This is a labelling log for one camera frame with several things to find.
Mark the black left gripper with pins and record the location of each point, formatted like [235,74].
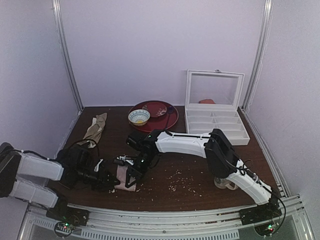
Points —
[100,179]

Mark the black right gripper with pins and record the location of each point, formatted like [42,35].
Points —
[136,171]

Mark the pink and cream underwear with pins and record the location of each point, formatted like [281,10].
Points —
[121,176]

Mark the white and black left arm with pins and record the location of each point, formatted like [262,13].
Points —
[19,170]

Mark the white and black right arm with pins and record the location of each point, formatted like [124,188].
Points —
[222,161]

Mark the black striped garment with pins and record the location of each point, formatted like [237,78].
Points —
[68,183]

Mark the beige crumpled cloth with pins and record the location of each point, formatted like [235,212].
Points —
[94,132]

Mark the yellow and blue patterned bowl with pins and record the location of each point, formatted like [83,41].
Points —
[139,117]

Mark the red round lacquer tray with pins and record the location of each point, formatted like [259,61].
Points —
[156,123]

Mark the small red floral dish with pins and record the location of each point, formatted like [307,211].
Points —
[156,109]

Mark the purple spoon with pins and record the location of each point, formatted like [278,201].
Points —
[170,110]

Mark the beige mug with blue design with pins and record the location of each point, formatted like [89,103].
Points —
[223,183]

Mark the red object behind box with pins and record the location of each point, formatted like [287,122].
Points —
[206,101]

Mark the white compartment box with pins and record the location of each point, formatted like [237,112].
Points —
[225,89]

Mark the aluminium front rail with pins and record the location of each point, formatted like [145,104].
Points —
[216,224]

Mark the right aluminium frame post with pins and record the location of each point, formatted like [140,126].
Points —
[258,60]

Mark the aluminium frame post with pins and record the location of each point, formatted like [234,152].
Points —
[57,12]
[258,60]

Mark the left aluminium frame post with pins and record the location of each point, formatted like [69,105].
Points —
[57,12]

